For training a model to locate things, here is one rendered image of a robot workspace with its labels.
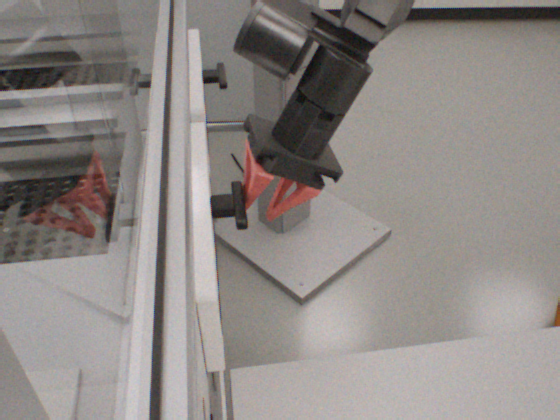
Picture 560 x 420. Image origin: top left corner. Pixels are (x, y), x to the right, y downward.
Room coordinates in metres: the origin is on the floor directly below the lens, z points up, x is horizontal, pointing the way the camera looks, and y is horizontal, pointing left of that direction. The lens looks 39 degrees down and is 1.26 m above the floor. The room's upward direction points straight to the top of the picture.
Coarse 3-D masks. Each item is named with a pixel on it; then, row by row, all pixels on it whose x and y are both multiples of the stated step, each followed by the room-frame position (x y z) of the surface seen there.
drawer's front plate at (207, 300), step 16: (192, 128) 0.55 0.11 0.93; (192, 144) 0.52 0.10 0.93; (192, 160) 0.48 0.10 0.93; (192, 176) 0.45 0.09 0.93; (208, 176) 0.50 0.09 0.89; (192, 192) 0.43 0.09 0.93; (208, 192) 0.43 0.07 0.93; (208, 208) 0.40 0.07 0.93; (208, 224) 0.38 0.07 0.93; (208, 240) 0.36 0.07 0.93; (208, 256) 0.33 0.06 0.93; (208, 272) 0.31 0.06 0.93; (208, 288) 0.30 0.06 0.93; (208, 304) 0.29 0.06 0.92; (208, 320) 0.29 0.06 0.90; (208, 336) 0.29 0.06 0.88; (208, 352) 0.29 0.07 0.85; (208, 368) 0.29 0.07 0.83; (224, 368) 0.29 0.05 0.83
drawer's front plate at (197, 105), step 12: (192, 36) 0.85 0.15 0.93; (192, 48) 0.80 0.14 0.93; (192, 60) 0.75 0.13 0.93; (192, 72) 0.71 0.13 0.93; (192, 84) 0.67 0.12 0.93; (192, 96) 0.64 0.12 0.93; (192, 108) 0.60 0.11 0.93; (204, 108) 0.70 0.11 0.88; (192, 120) 0.60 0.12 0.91; (204, 120) 0.60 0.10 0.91
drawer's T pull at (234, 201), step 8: (232, 184) 0.46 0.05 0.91; (240, 184) 0.46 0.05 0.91; (232, 192) 0.45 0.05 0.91; (240, 192) 0.45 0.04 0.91; (216, 200) 0.44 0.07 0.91; (224, 200) 0.44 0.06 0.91; (232, 200) 0.44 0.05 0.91; (240, 200) 0.43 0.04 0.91; (216, 208) 0.42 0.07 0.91; (224, 208) 0.42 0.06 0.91; (232, 208) 0.42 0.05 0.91; (240, 208) 0.42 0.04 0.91; (216, 216) 0.42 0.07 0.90; (224, 216) 0.42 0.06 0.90; (240, 216) 0.41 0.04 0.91; (240, 224) 0.40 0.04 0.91
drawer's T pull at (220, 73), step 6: (222, 66) 0.77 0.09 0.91; (204, 72) 0.75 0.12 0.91; (210, 72) 0.75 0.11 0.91; (216, 72) 0.75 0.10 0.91; (222, 72) 0.74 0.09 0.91; (204, 78) 0.73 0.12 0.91; (210, 78) 0.73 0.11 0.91; (216, 78) 0.73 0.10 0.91; (222, 78) 0.72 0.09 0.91; (222, 84) 0.71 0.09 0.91
